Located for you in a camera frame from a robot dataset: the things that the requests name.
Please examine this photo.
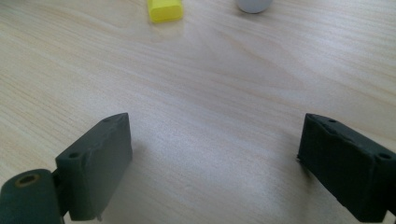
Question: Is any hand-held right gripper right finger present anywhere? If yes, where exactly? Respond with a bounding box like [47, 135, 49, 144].
[296, 113, 396, 223]

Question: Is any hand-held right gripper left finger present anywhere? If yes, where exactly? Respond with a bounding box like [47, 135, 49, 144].
[55, 112, 134, 222]

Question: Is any yellow highlighter pen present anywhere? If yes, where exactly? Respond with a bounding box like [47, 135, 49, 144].
[147, 0, 184, 23]

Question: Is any white and green glue stick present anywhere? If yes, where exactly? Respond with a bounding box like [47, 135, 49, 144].
[235, 0, 274, 14]

